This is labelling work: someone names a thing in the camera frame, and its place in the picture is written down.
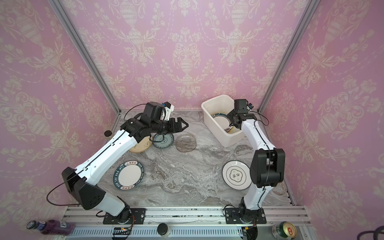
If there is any green beer can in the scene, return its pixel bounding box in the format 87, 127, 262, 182
272, 222, 298, 240

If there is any white plate black quatrefoil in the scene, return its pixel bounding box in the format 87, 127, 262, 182
222, 161, 252, 191

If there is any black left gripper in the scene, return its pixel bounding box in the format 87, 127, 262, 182
150, 115, 190, 135

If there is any glass jar with black lid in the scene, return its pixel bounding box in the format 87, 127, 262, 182
104, 130, 112, 137

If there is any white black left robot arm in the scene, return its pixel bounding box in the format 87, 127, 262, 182
62, 102, 189, 224

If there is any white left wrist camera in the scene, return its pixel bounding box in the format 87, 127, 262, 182
162, 102, 175, 121

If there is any clear glass oval plate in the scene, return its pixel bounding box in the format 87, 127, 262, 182
176, 134, 197, 153

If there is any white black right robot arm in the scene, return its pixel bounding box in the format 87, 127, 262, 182
228, 99, 286, 224

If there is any plain cream yellow plate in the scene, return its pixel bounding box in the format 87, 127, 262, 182
226, 126, 237, 134

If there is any purple drink bottle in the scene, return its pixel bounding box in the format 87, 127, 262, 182
26, 220, 75, 236

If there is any aluminium rail frame front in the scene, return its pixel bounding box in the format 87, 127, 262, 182
62, 206, 316, 240

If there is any white plate green red rim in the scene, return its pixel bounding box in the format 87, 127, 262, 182
212, 113, 231, 132

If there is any white plate green lettered rim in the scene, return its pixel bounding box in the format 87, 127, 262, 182
113, 160, 145, 191

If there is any black round knob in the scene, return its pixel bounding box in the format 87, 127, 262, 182
157, 223, 171, 238

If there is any white plastic bin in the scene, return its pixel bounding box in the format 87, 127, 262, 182
201, 95, 245, 147

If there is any teal blue floral plate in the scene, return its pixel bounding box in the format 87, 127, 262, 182
153, 134, 174, 149

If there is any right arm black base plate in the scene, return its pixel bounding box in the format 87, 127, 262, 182
223, 208, 267, 225

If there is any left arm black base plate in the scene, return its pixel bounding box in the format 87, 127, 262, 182
103, 208, 147, 225

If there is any cream plate with painted willow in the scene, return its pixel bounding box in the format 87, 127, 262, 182
129, 137, 152, 153

